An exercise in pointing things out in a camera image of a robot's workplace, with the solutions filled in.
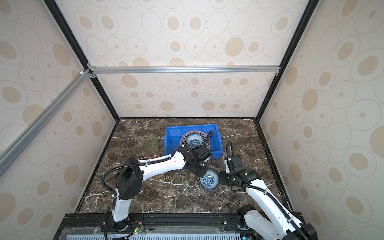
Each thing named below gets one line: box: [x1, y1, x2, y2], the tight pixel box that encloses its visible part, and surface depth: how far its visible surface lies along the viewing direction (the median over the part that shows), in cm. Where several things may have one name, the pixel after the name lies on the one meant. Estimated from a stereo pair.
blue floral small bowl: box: [185, 132, 204, 147], surface depth 102 cm
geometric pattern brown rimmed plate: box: [180, 130, 211, 151], surface depth 102 cm
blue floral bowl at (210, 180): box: [199, 169, 220, 191], surface depth 86 cm
